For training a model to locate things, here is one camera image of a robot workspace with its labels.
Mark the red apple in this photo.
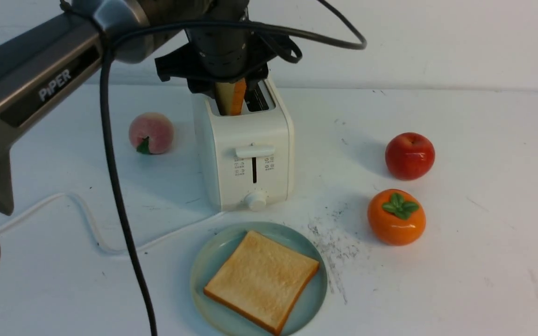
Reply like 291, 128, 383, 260
384, 132, 436, 181

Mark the orange persimmon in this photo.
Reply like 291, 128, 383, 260
367, 189, 426, 246

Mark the pink peach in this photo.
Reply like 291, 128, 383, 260
128, 112, 175, 155

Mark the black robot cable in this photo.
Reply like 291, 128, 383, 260
59, 0, 368, 336

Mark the white toaster power cord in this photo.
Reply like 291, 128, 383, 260
0, 192, 228, 256

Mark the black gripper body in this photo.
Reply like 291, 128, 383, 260
155, 0, 302, 96

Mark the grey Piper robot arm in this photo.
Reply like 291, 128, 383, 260
0, 0, 302, 215

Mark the light green round plate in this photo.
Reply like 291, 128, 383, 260
190, 222, 330, 336

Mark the toast slice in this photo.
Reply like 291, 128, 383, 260
203, 231, 319, 336
215, 78, 247, 116

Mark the white two-slot toaster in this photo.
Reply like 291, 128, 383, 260
192, 78, 295, 212

